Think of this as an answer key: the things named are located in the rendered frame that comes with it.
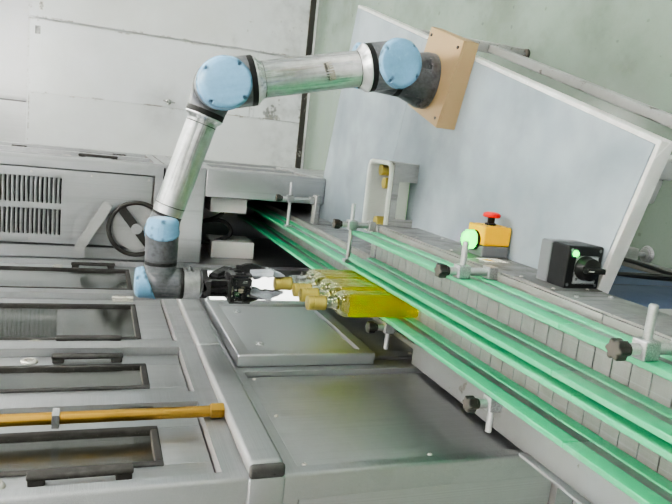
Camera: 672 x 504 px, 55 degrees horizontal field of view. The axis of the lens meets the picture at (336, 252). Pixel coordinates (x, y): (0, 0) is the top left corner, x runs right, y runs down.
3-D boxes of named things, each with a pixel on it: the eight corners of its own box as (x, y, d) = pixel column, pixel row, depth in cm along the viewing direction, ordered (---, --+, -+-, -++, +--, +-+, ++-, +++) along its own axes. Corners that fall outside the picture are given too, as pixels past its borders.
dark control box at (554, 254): (570, 279, 126) (534, 278, 123) (577, 239, 125) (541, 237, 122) (600, 289, 119) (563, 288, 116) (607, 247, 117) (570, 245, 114)
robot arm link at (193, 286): (179, 294, 158) (181, 262, 157) (198, 294, 160) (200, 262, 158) (183, 302, 151) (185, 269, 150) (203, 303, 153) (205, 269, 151)
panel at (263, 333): (279, 279, 239) (187, 276, 227) (280, 271, 239) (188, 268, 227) (374, 364, 156) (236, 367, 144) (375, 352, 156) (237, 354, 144)
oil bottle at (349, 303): (408, 311, 162) (329, 311, 155) (411, 290, 161) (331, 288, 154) (418, 318, 157) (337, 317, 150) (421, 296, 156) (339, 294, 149)
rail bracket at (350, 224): (367, 261, 186) (327, 260, 182) (374, 204, 184) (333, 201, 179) (371, 264, 184) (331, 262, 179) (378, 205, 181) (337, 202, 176)
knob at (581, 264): (591, 280, 118) (605, 284, 115) (572, 279, 116) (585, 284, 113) (596, 256, 117) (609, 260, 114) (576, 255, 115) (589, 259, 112)
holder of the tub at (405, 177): (384, 246, 208) (362, 245, 205) (395, 161, 203) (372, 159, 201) (408, 256, 192) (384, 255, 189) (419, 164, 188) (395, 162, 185)
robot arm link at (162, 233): (145, 212, 155) (143, 257, 157) (146, 219, 145) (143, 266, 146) (178, 214, 157) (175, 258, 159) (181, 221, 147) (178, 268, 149)
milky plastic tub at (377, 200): (385, 230, 207) (360, 228, 204) (393, 160, 203) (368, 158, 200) (409, 239, 191) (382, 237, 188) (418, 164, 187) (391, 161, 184)
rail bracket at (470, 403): (517, 424, 120) (455, 428, 115) (523, 389, 118) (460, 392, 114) (531, 434, 116) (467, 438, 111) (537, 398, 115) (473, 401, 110)
